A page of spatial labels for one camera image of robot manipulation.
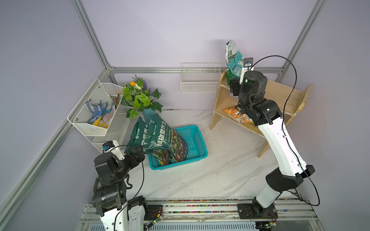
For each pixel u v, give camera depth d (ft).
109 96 2.82
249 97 1.43
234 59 2.21
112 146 1.73
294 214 2.43
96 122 2.34
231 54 2.22
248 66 1.57
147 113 3.19
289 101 2.21
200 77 3.29
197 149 3.21
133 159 1.82
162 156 2.68
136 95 2.67
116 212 1.29
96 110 2.35
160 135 2.55
